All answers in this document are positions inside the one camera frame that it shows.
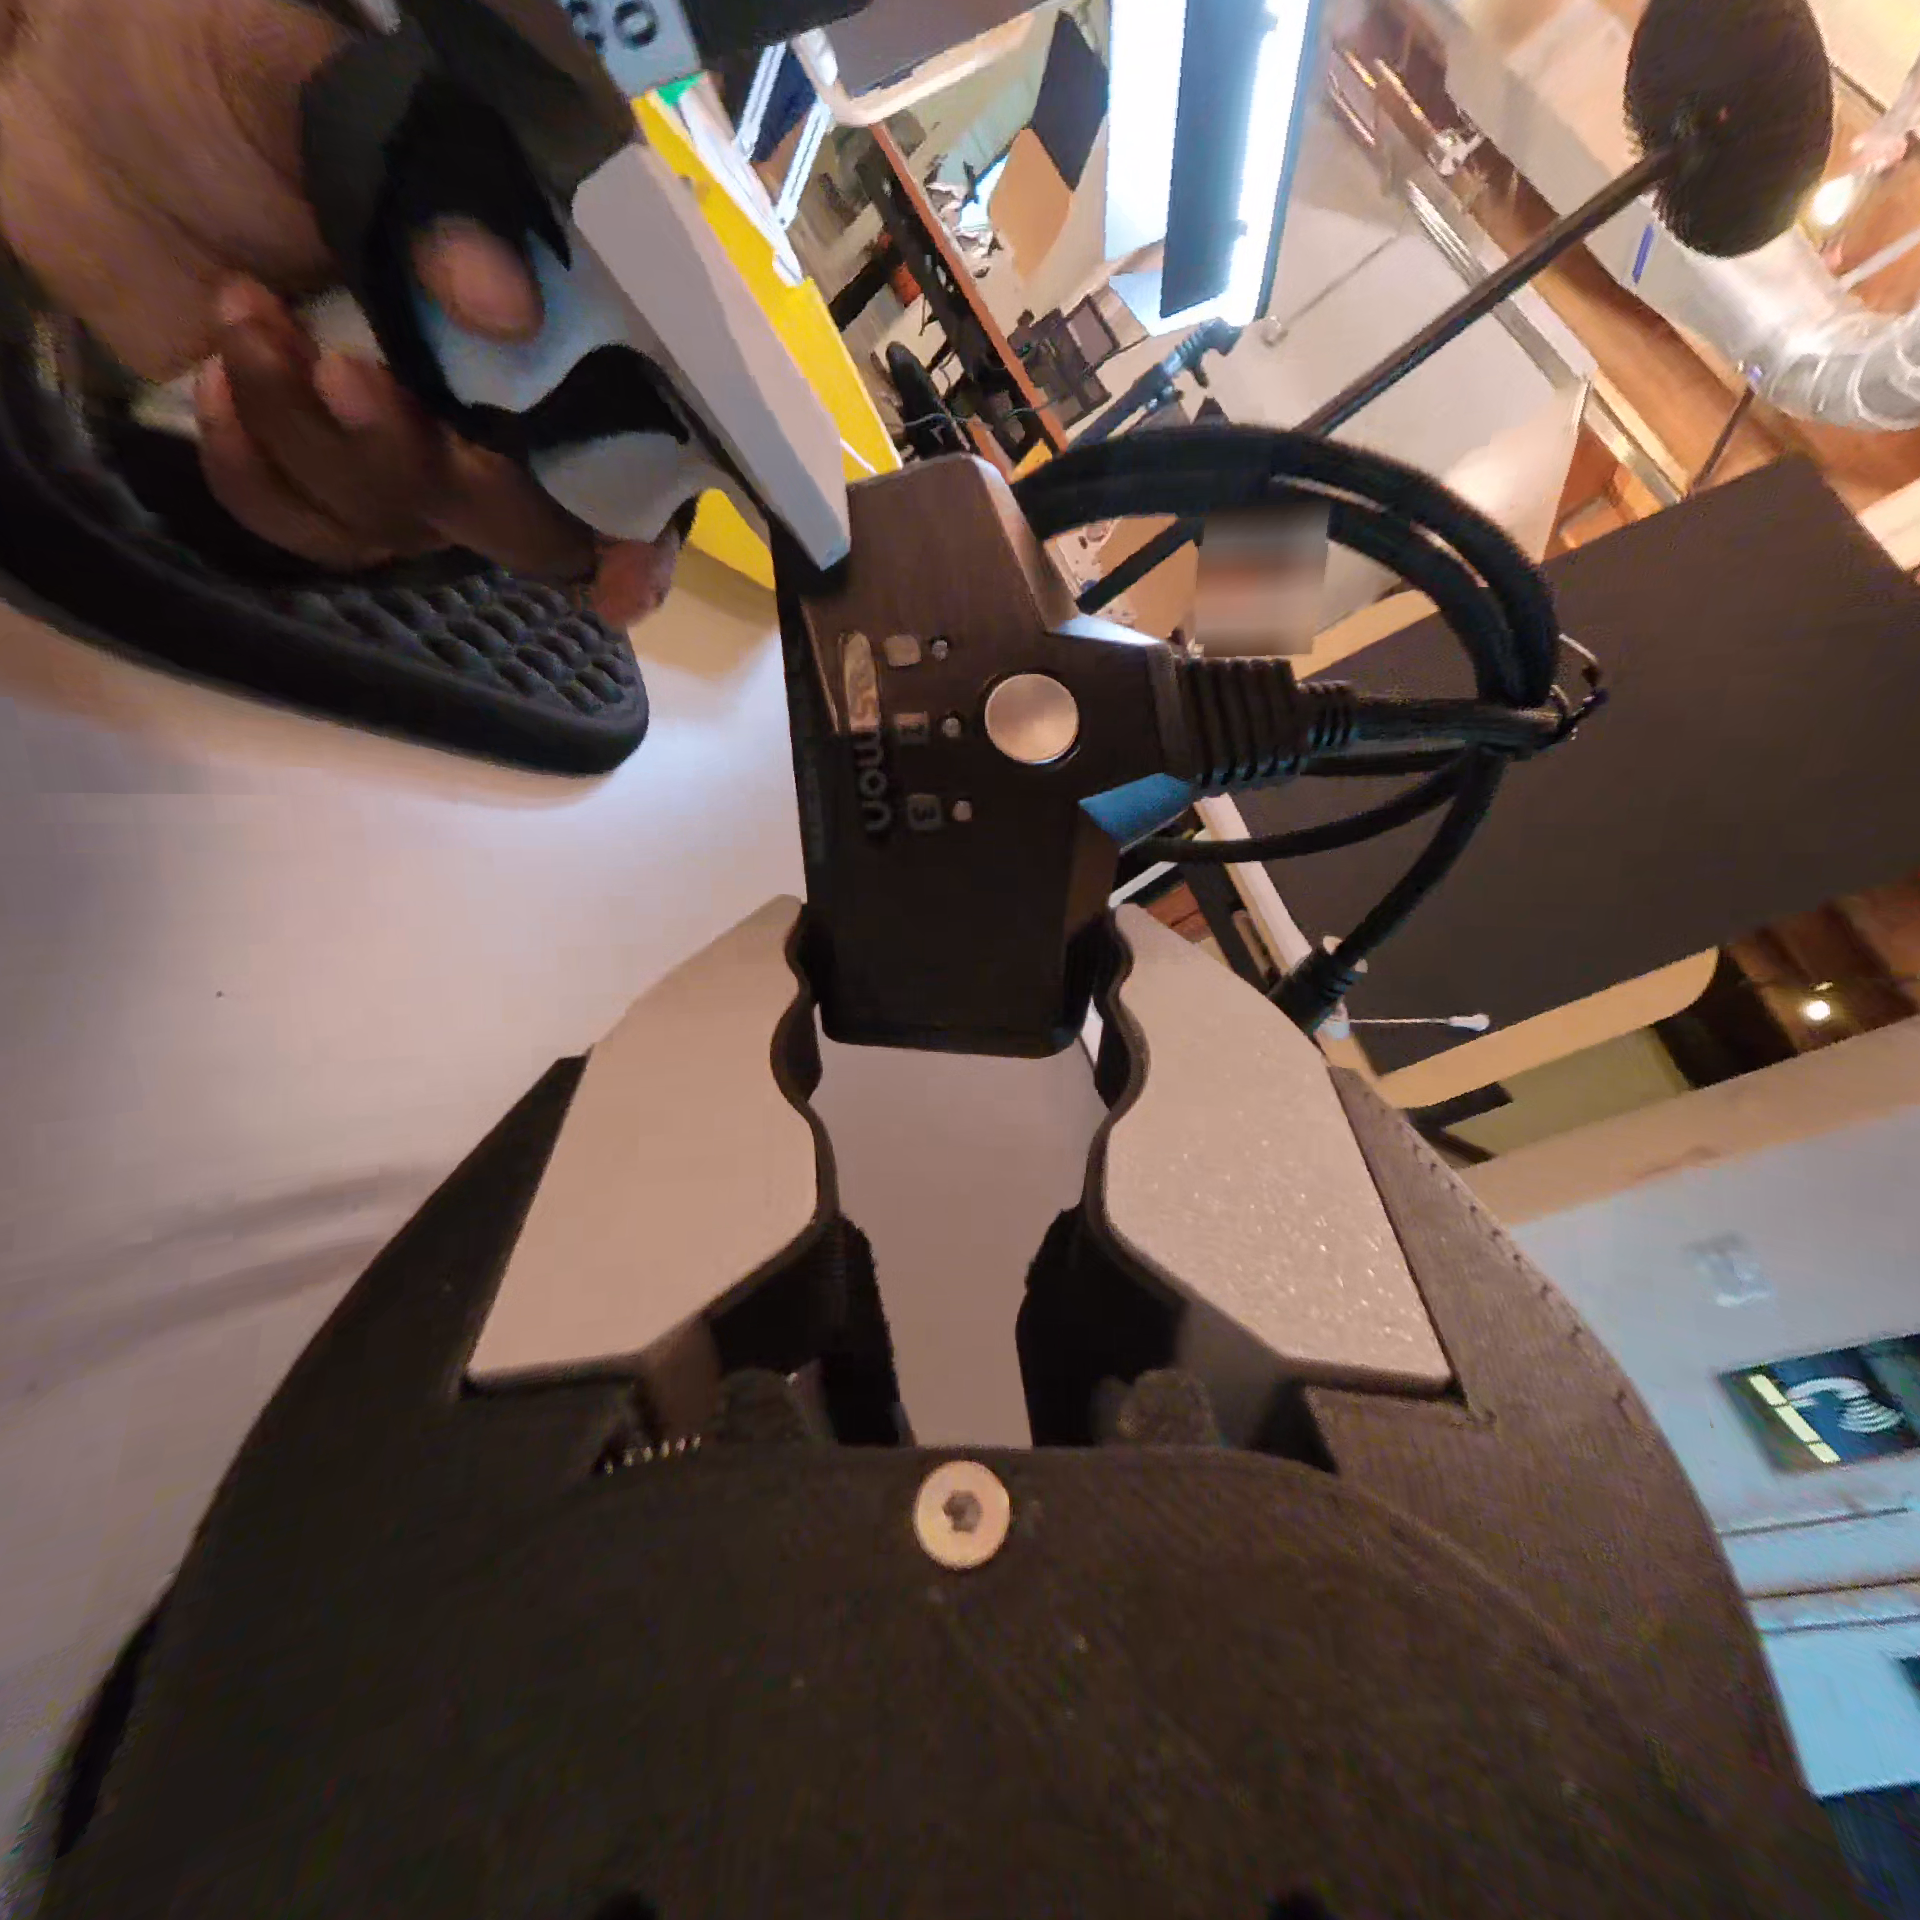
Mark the black mesh pad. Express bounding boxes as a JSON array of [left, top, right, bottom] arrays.
[[0, 299, 651, 779]]

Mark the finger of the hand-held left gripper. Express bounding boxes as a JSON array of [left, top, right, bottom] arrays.
[[570, 140, 858, 576]]

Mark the black boom pole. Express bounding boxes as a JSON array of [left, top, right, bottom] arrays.
[[1297, 142, 1697, 441]]

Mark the black HDMI switch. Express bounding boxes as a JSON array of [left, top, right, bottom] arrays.
[[768, 424, 1610, 1056]]

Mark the blue tape roll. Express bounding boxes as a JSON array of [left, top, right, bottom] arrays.
[[1077, 773, 1202, 846]]

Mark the yellow plastic bin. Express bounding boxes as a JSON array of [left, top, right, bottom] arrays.
[[631, 83, 903, 594]]

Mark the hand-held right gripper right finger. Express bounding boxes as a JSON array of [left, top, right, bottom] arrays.
[[1017, 904, 1457, 1450]]

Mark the studio light panel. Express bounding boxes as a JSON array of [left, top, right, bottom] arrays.
[[1101, 0, 1328, 337]]

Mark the silver ventilation duct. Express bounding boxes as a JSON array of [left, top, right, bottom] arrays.
[[1634, 224, 1920, 436]]

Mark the black board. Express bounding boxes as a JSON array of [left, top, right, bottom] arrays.
[[1026, 6, 1116, 156], [1245, 457, 1920, 1074]]

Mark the person's left hand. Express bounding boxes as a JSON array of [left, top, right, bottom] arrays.
[[0, 0, 692, 634]]

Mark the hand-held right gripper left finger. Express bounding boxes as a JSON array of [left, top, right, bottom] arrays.
[[463, 896, 906, 1450]]

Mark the wooden office desk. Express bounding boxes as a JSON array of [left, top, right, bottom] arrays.
[[867, 128, 1074, 456]]

